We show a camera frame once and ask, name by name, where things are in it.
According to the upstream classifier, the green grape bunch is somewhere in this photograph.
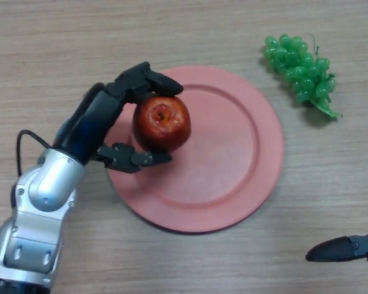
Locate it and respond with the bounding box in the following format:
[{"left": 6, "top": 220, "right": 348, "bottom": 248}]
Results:
[{"left": 262, "top": 32, "right": 343, "bottom": 119}]

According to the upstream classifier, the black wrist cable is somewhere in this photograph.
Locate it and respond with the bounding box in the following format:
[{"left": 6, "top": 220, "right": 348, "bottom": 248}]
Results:
[{"left": 16, "top": 130, "right": 55, "bottom": 179}]

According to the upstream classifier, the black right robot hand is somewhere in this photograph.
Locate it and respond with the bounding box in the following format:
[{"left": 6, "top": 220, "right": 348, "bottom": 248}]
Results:
[{"left": 305, "top": 53, "right": 368, "bottom": 264}]

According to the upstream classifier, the pink round plate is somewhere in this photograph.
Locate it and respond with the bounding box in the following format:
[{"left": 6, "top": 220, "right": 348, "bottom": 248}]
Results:
[{"left": 105, "top": 65, "right": 285, "bottom": 235}]

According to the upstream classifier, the red apple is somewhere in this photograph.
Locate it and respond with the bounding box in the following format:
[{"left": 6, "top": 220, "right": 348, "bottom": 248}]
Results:
[{"left": 132, "top": 95, "right": 192, "bottom": 153}]

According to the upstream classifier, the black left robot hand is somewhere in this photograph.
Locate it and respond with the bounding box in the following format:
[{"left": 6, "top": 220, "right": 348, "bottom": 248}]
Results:
[{"left": 52, "top": 61, "right": 185, "bottom": 175}]

